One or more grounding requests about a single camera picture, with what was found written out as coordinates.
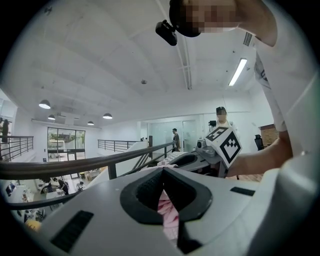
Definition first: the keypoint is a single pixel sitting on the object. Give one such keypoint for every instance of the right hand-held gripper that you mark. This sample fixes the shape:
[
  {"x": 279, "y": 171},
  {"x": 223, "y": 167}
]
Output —
[{"x": 227, "y": 147}]

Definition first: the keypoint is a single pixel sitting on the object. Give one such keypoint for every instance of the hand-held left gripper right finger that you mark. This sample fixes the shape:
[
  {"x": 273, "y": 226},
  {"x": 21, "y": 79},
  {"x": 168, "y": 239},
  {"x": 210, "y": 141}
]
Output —
[{"x": 225, "y": 212}]

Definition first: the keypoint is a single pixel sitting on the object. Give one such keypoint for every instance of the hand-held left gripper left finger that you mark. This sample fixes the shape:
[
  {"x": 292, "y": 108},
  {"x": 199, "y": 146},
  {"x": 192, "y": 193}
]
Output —
[{"x": 100, "y": 212}]

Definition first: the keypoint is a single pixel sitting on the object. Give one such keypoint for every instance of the pink clothes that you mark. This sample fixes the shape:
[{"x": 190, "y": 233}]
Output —
[{"x": 167, "y": 212}]

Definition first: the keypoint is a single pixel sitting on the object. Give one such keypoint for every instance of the person's right forearm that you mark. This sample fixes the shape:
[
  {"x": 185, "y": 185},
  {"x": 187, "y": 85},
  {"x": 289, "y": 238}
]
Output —
[{"x": 260, "y": 157}]

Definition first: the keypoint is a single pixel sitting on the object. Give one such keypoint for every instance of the checkered tablecloth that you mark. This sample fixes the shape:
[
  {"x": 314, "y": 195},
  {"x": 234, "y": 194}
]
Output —
[{"x": 173, "y": 157}]

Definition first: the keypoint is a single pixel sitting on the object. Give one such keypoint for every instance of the black metal railing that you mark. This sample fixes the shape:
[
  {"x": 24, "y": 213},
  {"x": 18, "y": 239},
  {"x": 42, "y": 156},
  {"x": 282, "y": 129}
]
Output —
[{"x": 75, "y": 165}]

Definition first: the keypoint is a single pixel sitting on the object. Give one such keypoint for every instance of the black office chair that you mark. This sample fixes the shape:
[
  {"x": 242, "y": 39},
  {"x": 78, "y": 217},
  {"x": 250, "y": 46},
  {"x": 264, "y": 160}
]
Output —
[{"x": 259, "y": 142}]

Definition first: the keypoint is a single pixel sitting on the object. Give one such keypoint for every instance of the black balcony railing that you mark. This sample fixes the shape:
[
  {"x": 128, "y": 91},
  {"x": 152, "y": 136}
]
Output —
[
  {"x": 112, "y": 140},
  {"x": 17, "y": 137}
]

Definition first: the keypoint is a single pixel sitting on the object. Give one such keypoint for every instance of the large glass window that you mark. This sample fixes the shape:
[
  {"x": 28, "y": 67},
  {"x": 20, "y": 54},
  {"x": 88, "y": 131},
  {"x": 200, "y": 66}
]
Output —
[{"x": 65, "y": 138}]

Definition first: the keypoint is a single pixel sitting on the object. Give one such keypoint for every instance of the black pendant lamp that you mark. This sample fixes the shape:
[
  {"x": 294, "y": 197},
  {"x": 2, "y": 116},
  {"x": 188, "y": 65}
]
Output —
[
  {"x": 44, "y": 105},
  {"x": 90, "y": 123},
  {"x": 51, "y": 117},
  {"x": 107, "y": 116}
]

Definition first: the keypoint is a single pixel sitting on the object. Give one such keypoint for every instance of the ceiling tube light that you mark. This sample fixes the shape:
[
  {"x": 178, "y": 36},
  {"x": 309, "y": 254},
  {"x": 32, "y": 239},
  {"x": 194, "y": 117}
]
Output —
[{"x": 238, "y": 72}]

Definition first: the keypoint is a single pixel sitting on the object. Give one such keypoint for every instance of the person's white shirt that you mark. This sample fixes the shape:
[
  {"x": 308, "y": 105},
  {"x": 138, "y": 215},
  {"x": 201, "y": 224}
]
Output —
[{"x": 295, "y": 100}]

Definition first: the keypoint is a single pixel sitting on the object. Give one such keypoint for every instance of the person's head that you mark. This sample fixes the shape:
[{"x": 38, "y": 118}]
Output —
[{"x": 225, "y": 17}]

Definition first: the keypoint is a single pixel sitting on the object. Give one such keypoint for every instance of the black head-worn camera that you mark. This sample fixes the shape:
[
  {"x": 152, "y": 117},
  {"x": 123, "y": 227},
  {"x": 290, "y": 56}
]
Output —
[{"x": 167, "y": 32}]

